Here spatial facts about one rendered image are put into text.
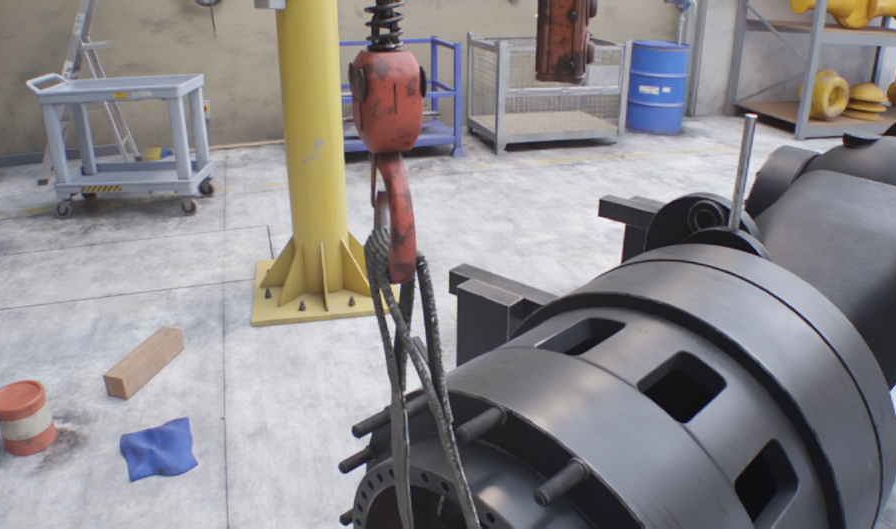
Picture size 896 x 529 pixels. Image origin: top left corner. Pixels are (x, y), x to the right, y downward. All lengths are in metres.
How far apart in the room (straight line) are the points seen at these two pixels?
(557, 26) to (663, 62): 6.17
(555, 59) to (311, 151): 2.42
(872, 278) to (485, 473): 0.91
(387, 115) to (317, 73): 2.55
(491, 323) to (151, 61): 5.04
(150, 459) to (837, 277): 2.04
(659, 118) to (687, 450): 6.34
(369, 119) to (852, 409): 0.67
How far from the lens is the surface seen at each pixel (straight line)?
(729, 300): 0.85
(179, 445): 2.44
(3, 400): 2.64
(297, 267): 3.23
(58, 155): 4.89
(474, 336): 1.97
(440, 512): 0.87
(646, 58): 6.86
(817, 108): 7.80
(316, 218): 3.13
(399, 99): 0.43
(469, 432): 0.61
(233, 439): 2.46
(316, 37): 2.96
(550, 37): 0.68
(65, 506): 2.39
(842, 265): 1.37
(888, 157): 1.83
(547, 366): 0.71
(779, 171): 1.90
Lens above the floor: 1.48
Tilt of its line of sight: 24 degrees down
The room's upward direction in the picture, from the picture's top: straight up
